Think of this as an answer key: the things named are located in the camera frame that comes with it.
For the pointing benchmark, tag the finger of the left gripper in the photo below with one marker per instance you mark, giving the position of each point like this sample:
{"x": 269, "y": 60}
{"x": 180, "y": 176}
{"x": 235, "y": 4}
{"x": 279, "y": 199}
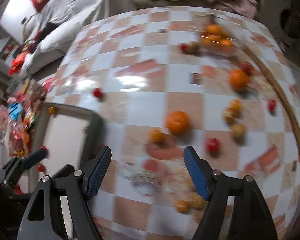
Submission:
{"x": 34, "y": 158}

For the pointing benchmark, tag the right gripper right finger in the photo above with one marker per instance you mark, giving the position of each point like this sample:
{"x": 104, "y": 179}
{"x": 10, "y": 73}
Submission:
{"x": 251, "y": 217}

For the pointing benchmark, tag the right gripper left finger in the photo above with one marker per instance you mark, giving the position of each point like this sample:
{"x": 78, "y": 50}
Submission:
{"x": 43, "y": 217}

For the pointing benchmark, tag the red tomato in tray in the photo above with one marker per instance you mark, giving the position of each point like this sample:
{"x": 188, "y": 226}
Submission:
{"x": 41, "y": 168}

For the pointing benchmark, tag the snack packet pile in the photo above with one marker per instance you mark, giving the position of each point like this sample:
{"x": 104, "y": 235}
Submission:
{"x": 18, "y": 117}

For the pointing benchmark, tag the white tray green rim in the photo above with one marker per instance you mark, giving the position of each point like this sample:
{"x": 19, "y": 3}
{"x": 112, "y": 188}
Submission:
{"x": 73, "y": 136}

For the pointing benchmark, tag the yellow tomato in tray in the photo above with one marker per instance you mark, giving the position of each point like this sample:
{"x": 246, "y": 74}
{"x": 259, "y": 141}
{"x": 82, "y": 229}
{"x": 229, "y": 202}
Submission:
{"x": 52, "y": 110}

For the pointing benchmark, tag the brown longan fruit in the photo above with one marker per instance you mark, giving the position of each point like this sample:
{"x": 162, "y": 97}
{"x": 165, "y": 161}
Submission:
{"x": 238, "y": 131}

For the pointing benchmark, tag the small red tomato far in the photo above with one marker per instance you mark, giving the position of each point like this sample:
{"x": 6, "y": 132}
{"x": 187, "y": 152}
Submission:
{"x": 97, "y": 93}

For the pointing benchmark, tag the red cherry tomato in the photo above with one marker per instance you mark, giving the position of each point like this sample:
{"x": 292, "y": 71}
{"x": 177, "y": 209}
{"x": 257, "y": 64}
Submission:
{"x": 271, "y": 105}

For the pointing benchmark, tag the long wooden stick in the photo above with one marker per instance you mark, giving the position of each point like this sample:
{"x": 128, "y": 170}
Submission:
{"x": 280, "y": 93}

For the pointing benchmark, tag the grey sofa cover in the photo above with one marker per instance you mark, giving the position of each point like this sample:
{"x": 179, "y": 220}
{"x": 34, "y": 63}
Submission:
{"x": 70, "y": 16}

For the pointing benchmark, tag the large orange mandarin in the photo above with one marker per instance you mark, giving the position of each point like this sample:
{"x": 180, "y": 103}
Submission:
{"x": 238, "y": 80}

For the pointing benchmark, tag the red tomato near bowl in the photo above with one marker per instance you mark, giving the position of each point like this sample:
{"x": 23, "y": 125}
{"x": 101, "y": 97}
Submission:
{"x": 246, "y": 67}

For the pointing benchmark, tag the mandarins in bowl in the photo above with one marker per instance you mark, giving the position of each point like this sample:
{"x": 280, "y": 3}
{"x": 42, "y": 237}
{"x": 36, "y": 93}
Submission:
{"x": 213, "y": 35}

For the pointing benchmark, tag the clear glass bowl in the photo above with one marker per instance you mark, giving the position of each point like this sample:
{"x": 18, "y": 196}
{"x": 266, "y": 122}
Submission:
{"x": 231, "y": 27}

